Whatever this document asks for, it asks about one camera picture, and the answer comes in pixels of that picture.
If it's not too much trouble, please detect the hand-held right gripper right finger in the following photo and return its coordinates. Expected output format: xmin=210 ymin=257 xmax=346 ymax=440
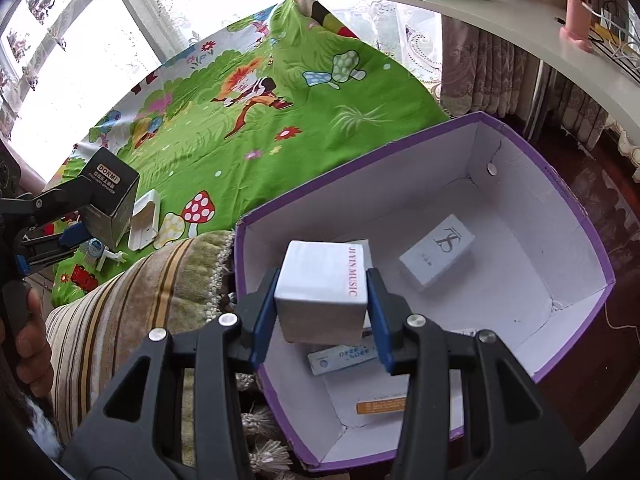
xmin=366 ymin=267 xmax=587 ymax=480

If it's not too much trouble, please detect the white plastic holder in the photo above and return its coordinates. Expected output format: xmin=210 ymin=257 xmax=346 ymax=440
xmin=127 ymin=190 xmax=161 ymax=252

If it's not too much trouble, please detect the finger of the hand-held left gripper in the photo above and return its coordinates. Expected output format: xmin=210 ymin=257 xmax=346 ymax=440
xmin=15 ymin=224 xmax=97 ymax=277
xmin=15 ymin=176 xmax=97 ymax=221

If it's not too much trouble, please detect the box with blue print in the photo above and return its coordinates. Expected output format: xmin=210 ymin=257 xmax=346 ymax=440
xmin=306 ymin=342 xmax=381 ymax=377

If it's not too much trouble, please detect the brown embroidered curtain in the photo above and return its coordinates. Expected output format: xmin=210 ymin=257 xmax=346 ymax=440
xmin=435 ymin=5 xmax=611 ymax=151

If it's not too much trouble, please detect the green cartoon printed bedsheet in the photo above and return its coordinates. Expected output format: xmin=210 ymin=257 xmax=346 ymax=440
xmin=47 ymin=0 xmax=451 ymax=306

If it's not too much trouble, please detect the striped plush towel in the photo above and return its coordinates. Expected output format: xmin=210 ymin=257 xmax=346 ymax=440
xmin=45 ymin=230 xmax=311 ymax=480

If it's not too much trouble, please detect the purple cardboard storage box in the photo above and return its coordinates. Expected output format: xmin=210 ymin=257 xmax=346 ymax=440
xmin=232 ymin=111 xmax=616 ymax=473

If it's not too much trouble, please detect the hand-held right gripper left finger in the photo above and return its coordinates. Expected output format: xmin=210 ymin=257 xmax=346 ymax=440
xmin=60 ymin=267 xmax=281 ymax=480

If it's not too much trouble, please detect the person's left forearm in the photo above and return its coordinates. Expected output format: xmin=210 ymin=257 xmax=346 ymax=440
xmin=0 ymin=385 xmax=68 ymax=480

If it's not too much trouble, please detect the pink desk fan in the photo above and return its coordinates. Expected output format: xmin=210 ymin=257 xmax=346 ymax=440
xmin=552 ymin=0 xmax=608 ymax=53

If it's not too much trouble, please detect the white curved desk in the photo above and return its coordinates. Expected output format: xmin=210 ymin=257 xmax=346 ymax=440
xmin=367 ymin=0 xmax=640 ymax=183

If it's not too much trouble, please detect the white box with pink print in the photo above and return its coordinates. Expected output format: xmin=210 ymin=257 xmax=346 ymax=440
xmin=274 ymin=240 xmax=371 ymax=345

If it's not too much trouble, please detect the person's left hand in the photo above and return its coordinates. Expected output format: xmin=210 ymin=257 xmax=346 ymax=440
xmin=0 ymin=287 xmax=56 ymax=401

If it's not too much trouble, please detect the white box with black logo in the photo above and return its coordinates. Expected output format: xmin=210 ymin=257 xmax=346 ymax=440
xmin=398 ymin=214 xmax=476 ymax=293

